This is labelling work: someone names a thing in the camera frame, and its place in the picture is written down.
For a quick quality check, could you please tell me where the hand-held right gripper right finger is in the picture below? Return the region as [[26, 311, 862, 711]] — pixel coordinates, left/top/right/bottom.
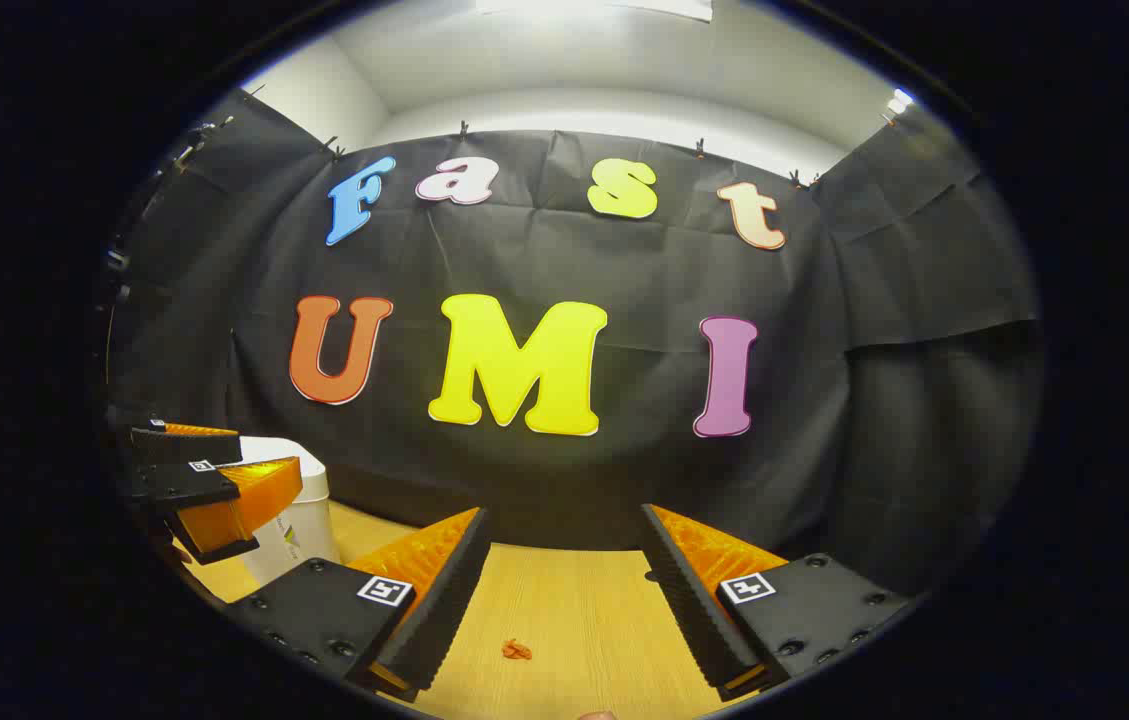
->
[[639, 503, 917, 703]]

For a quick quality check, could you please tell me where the black backdrop cloth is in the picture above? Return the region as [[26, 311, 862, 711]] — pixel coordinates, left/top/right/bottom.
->
[[107, 88, 1043, 601]]

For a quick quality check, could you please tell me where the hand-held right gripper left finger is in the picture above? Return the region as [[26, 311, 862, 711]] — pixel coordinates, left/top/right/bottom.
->
[[224, 506, 493, 703]]

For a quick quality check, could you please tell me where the ceiling light panel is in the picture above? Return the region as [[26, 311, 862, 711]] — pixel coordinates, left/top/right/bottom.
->
[[474, 0, 715, 23]]

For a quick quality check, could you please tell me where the wooden desktop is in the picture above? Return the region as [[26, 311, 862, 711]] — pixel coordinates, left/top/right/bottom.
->
[[186, 500, 775, 720]]

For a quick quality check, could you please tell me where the white desktop garbage bin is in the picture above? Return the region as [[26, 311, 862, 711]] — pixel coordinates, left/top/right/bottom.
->
[[239, 436, 340, 586]]

